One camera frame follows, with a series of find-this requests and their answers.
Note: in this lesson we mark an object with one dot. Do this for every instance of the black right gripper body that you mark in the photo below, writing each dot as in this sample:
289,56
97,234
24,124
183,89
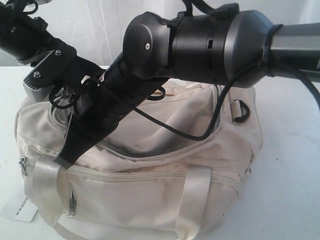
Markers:
107,100

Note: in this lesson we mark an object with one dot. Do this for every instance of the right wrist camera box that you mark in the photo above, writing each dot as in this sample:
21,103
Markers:
40,81

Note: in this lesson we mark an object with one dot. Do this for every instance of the white paper label tag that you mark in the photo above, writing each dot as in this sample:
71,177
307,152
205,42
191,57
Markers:
19,208

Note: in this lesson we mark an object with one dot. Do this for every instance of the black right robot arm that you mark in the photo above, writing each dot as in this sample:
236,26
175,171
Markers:
223,46

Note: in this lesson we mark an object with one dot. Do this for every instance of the white backdrop curtain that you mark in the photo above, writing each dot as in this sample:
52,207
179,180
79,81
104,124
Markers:
96,27

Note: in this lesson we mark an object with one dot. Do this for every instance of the cream fabric duffel bag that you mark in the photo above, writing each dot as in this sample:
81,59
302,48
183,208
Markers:
141,178

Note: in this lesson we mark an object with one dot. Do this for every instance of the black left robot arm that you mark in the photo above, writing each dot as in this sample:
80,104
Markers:
25,37

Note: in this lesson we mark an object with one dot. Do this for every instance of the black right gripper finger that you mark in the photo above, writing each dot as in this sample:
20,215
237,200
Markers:
77,140

